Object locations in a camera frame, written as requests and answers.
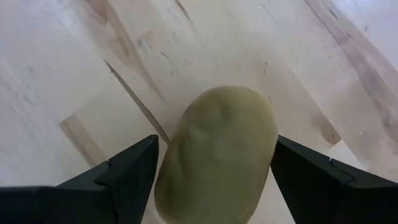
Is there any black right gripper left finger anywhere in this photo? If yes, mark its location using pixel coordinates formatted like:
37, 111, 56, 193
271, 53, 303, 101
0, 134, 160, 224

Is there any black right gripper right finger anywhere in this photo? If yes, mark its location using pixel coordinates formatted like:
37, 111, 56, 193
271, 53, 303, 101
270, 134, 398, 224

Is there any green-brown toy kiwi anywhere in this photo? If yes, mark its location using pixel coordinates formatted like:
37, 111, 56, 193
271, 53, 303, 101
154, 85, 279, 224

